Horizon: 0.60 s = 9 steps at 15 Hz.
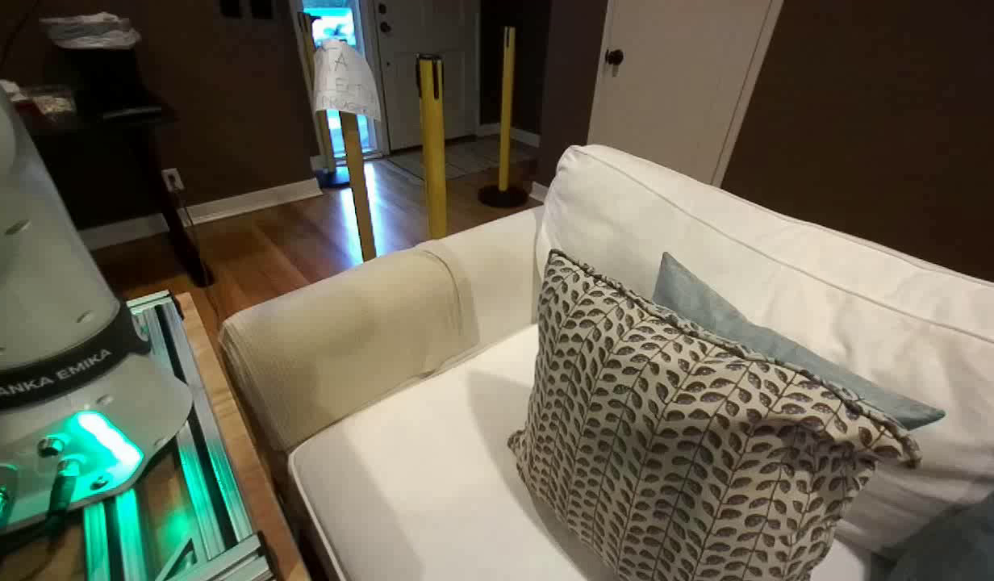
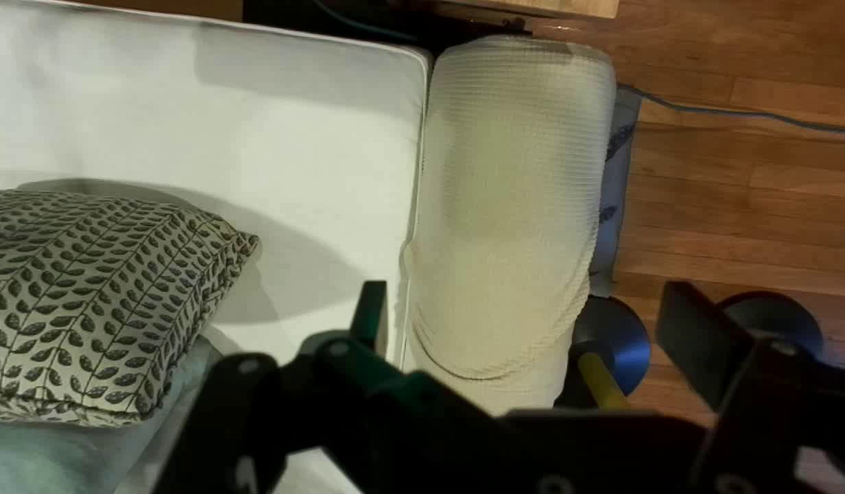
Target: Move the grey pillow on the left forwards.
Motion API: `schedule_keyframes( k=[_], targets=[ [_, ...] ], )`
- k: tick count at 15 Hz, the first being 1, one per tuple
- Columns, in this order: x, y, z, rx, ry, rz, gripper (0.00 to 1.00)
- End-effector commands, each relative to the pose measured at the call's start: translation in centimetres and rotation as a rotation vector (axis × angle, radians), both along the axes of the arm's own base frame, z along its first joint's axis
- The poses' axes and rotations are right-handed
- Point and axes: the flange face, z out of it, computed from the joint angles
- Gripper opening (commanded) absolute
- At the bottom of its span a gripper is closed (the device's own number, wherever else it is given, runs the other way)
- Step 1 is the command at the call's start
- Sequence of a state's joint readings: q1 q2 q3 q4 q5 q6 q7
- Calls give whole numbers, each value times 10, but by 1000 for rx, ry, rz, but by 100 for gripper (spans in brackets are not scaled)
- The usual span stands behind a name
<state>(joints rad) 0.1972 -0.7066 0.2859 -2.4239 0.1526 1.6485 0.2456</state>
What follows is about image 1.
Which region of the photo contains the plain grey-blue pillow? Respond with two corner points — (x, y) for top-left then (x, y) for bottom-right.
(652, 251), (947, 433)
(865, 473), (994, 581)

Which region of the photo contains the leaf patterned pillow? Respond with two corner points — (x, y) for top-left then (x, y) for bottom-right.
(507, 249), (922, 581)

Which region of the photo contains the grey doormat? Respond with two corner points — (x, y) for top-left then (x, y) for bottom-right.
(382, 134), (543, 183)

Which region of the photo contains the beige armrest cover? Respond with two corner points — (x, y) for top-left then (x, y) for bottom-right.
(218, 244), (485, 456)

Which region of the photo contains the white sofa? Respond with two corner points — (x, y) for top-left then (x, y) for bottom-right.
(218, 144), (994, 581)

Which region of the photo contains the white panel door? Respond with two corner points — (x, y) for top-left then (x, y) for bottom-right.
(364, 0), (485, 156)

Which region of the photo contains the white open door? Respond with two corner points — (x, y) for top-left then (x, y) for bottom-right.
(588, 0), (786, 189)

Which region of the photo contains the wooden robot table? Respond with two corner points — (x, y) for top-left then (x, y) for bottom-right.
(0, 288), (314, 581)

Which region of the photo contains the white crumpled cloth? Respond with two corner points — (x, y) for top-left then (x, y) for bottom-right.
(40, 10), (141, 54)

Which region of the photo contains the yellow post with black base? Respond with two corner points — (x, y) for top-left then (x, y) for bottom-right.
(479, 25), (534, 209)

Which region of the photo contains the white cloth over post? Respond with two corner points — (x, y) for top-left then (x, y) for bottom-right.
(311, 40), (383, 127)

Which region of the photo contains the aluminium profile base frame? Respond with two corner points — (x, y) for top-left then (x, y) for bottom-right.
(80, 288), (275, 581)

